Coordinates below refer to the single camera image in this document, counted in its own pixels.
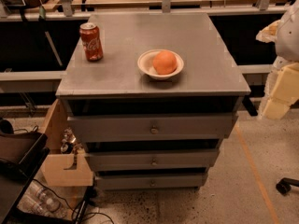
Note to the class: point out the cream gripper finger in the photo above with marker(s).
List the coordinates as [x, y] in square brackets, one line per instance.
[281, 91]
[269, 33]

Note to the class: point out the orange fruit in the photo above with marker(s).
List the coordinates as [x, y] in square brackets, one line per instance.
[165, 62]

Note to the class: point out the white paper bowl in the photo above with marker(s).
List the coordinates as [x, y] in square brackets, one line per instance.
[145, 64]

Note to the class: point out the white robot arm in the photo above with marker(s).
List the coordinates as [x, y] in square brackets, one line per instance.
[287, 40]

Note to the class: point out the black chair caster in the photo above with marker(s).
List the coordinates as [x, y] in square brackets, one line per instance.
[285, 185]

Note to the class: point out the top grey drawer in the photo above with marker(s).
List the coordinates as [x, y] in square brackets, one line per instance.
[151, 127]

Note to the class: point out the grey drawer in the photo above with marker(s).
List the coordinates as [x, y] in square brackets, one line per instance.
[150, 160]
[150, 181]
[151, 127]

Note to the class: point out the middle grey drawer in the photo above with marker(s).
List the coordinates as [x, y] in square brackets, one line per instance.
[150, 160]

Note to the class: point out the bottom grey drawer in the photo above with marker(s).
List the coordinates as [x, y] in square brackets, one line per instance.
[150, 181]

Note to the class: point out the grey drawer cabinet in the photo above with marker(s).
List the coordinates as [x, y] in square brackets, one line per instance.
[152, 113]

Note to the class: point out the red soda can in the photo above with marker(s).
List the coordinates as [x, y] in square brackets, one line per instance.
[90, 37]

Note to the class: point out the wooden crate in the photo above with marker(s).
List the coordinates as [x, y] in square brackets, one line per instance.
[62, 170]

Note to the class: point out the wooden workbench behind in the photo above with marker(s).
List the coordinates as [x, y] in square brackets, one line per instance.
[56, 9]

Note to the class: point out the clear plastic bottle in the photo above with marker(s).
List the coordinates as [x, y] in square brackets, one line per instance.
[45, 196]

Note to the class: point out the black cart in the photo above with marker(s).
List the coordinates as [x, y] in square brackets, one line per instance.
[21, 155]

